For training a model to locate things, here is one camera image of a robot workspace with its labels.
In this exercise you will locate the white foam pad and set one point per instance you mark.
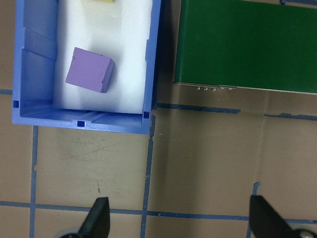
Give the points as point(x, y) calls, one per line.
point(119, 37)

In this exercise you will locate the purple foam block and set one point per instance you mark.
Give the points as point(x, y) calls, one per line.
point(86, 69)

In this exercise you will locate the blue plastic storage bin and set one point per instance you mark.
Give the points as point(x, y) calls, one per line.
point(37, 74)

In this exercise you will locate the yellow foam block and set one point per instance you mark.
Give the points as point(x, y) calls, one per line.
point(99, 1)

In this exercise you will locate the green conveyor belt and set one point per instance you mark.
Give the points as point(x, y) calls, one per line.
point(247, 44)

